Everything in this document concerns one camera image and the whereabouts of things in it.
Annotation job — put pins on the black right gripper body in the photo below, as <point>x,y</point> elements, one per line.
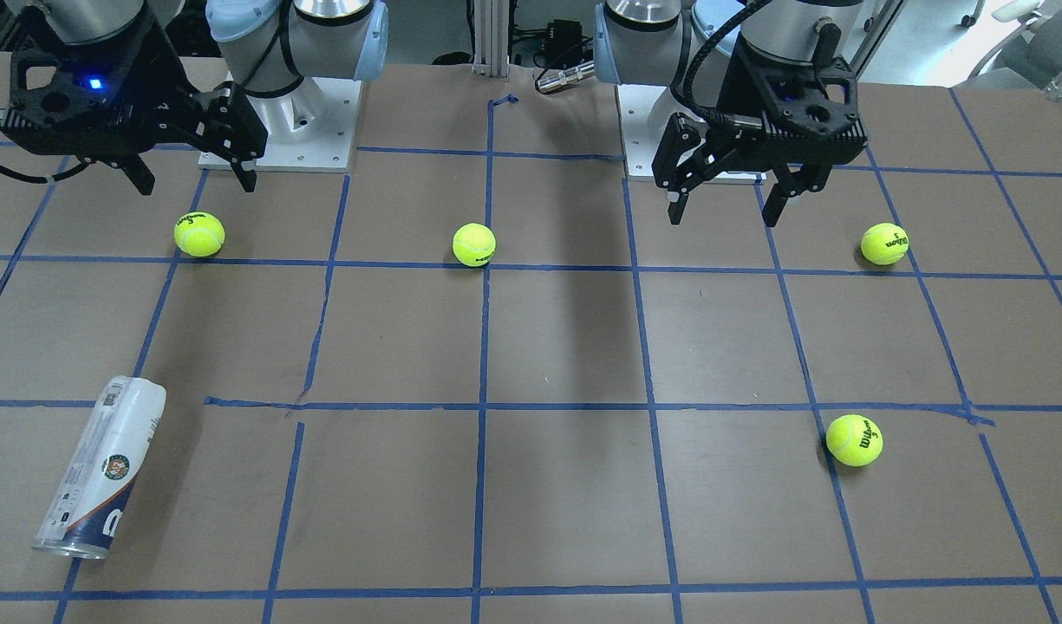
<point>162,76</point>

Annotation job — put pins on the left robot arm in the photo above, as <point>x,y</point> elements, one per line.
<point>687,47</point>

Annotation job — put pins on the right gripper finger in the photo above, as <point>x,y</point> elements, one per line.
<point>137,172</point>
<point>223,122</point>

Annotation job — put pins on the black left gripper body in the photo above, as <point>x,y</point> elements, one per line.
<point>737,87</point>

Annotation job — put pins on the aluminium frame post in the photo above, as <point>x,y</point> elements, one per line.
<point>491,29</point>

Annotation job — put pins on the tennis ball near can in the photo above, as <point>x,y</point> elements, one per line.
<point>199,234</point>

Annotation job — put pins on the front tennis ball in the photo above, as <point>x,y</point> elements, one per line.
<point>854,440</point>

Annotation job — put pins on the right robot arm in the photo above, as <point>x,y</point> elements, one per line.
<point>270,47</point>

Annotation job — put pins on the far side tennis ball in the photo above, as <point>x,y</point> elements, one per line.
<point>884,244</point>

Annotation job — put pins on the centre tennis ball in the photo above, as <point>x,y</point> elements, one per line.
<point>474,245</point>

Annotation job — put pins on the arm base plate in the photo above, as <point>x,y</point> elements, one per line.
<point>644,111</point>
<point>311,129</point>

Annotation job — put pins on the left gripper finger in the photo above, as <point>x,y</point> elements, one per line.
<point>790,184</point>
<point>686,157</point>

